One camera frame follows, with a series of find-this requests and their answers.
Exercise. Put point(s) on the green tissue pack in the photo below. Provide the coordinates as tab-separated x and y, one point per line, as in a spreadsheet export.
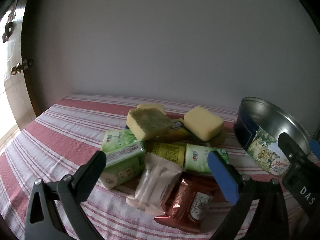
122	155
197	158

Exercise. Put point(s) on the brass door latch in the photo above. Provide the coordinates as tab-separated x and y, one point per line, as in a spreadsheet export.
17	68

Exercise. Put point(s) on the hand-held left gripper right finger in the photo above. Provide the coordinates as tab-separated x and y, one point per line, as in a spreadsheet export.
222	177

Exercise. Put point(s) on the gold snack packet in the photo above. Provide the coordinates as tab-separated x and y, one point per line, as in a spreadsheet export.
167	151

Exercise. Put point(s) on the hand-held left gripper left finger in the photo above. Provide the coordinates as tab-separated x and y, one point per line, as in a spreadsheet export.
92	170

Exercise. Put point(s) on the pink striped tablecloth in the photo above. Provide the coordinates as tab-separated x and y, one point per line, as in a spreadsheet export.
50	135

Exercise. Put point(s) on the yellow sponge green scouring pad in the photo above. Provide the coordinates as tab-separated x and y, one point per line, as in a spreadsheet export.
147	122

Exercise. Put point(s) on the round metal cookie tin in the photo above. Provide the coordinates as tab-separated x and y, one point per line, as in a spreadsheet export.
265	120

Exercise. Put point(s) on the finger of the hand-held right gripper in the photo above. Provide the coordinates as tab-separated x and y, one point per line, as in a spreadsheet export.
316	148
287	145

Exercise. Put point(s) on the dark metal bracket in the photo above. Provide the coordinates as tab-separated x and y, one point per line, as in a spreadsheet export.
7	31

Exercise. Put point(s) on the red foil snack packet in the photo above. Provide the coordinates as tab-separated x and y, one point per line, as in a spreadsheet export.
187	205

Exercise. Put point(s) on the wooden door with latch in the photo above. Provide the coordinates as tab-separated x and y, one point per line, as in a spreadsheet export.
31	92

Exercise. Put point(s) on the white snack packet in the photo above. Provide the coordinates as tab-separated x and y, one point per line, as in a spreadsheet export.
155	185

